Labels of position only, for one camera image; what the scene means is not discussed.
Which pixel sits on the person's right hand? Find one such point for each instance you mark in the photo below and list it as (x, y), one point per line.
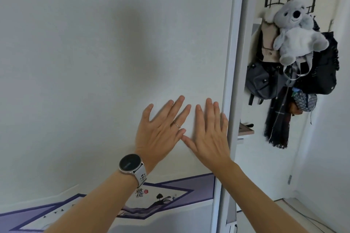
(212, 142)

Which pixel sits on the grey koala plush backpack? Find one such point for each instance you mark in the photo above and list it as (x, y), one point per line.
(298, 41)

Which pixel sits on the wooden picture frame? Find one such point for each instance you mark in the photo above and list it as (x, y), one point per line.
(246, 131)

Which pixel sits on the white door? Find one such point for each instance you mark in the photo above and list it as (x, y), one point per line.
(259, 164)

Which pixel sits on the person's left hand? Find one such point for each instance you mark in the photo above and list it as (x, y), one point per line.
(156, 137)

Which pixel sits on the dark fringed scarf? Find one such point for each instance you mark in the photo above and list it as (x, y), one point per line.
(279, 123)

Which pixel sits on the black backpack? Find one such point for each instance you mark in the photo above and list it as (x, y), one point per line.
(322, 74)

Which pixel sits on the person's right forearm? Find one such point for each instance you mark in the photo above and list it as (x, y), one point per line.
(251, 200)

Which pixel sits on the white smartwatch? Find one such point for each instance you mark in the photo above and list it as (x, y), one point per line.
(130, 163)

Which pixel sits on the dark grey bag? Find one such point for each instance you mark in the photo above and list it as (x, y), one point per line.
(259, 82)

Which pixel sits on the blue patterned bag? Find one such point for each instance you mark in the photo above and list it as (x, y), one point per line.
(307, 101)

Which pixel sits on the person's left forearm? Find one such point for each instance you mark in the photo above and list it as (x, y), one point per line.
(95, 208)

